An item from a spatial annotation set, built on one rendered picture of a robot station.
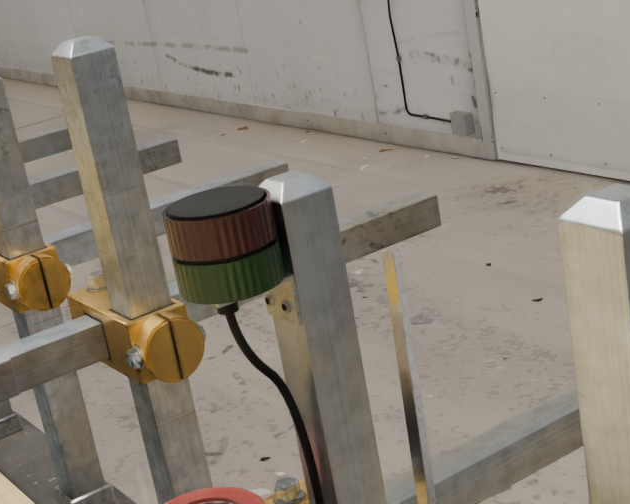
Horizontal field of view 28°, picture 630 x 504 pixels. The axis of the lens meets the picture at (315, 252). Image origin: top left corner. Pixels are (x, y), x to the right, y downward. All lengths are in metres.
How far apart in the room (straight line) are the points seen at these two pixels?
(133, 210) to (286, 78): 4.92
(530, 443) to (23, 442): 0.71
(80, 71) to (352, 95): 4.54
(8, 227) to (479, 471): 0.50
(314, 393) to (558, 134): 3.80
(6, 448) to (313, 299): 0.79
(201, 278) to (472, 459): 0.29
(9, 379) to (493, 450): 0.36
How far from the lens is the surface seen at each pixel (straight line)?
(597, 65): 4.29
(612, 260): 0.50
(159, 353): 0.93
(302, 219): 0.70
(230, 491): 0.81
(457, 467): 0.88
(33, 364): 0.97
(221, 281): 0.67
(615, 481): 0.55
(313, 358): 0.72
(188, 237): 0.67
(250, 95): 6.16
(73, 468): 1.25
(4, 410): 1.48
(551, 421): 0.93
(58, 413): 1.22
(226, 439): 2.94
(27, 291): 1.15
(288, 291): 0.71
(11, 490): 0.90
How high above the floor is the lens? 1.29
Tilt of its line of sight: 18 degrees down
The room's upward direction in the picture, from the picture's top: 10 degrees counter-clockwise
